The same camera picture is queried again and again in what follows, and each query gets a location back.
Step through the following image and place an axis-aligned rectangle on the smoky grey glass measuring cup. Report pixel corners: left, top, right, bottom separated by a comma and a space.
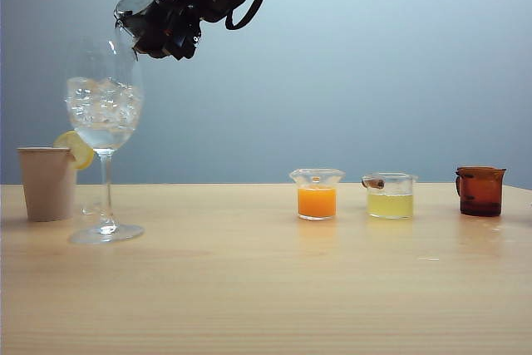
113, 0, 165, 40

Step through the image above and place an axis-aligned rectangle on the beige paper cup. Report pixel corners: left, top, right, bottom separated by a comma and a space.
16, 146, 78, 223

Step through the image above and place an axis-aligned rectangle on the clear cup with orange juice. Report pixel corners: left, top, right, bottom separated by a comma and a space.
288, 167, 346, 222

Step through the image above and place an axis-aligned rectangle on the clear cup with yellow juice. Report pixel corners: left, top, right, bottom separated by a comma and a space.
361, 171, 418, 220

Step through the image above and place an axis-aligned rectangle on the amber glass measuring cup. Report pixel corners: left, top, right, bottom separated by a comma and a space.
453, 165, 508, 218

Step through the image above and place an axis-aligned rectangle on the large clear wine glass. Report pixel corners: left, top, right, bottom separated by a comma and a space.
65, 37, 145, 246

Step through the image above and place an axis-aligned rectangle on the yellow lemon slice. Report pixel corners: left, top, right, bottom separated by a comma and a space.
52, 130, 96, 171

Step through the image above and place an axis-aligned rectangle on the small clear glass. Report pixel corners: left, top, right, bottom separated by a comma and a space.
81, 199, 103, 217

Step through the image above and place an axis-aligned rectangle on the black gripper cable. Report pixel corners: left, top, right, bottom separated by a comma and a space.
224, 0, 268, 32

